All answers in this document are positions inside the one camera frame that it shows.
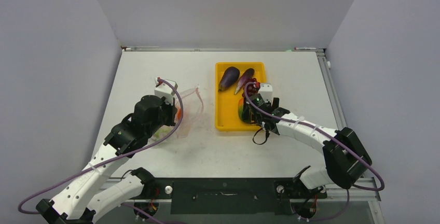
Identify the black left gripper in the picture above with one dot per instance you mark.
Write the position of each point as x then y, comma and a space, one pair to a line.
172, 110

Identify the dark red grape bunch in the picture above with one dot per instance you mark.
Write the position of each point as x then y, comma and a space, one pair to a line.
251, 87

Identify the green orange mango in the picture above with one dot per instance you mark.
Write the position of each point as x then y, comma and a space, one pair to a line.
244, 112

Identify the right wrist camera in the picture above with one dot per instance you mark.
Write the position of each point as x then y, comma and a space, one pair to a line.
263, 93

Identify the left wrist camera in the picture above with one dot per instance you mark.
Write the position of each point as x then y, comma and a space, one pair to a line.
165, 89

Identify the yellow plastic tray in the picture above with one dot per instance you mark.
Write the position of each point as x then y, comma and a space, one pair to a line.
227, 102

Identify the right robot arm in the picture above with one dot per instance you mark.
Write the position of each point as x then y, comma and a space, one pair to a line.
345, 158

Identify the orange pumpkin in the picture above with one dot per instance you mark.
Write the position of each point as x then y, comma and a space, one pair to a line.
178, 114

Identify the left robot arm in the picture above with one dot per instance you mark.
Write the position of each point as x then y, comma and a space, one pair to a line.
80, 201

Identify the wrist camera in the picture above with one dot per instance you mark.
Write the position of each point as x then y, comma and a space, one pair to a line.
165, 89
263, 93

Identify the dark purple round eggplant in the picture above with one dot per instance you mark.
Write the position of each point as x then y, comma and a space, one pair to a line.
229, 77

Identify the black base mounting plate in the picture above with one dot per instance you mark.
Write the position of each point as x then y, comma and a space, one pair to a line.
231, 195

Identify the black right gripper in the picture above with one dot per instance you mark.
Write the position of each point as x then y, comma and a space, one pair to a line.
247, 111

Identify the slim purple eggplant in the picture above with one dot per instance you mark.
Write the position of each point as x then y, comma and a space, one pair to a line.
247, 76

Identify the clear zip top bag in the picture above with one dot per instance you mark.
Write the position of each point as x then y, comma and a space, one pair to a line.
193, 110

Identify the marker pen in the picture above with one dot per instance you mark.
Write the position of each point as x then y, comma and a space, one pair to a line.
305, 48

